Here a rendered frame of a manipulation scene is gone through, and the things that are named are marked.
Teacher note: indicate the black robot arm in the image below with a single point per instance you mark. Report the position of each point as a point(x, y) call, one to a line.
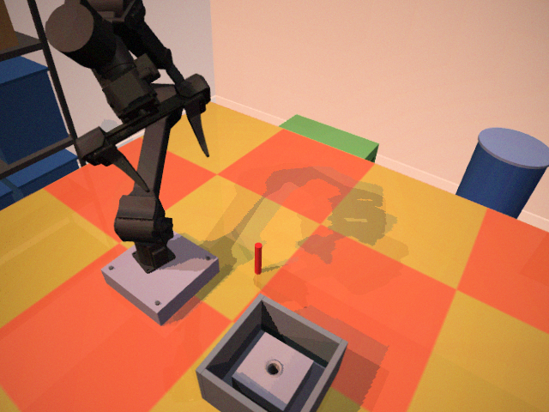
point(97, 34)

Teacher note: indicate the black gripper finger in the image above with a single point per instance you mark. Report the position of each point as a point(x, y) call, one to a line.
point(111, 155)
point(193, 109)

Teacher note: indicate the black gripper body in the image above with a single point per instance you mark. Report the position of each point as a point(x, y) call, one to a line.
point(140, 114)

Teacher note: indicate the red peg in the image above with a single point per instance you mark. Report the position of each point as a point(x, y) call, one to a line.
point(258, 258)

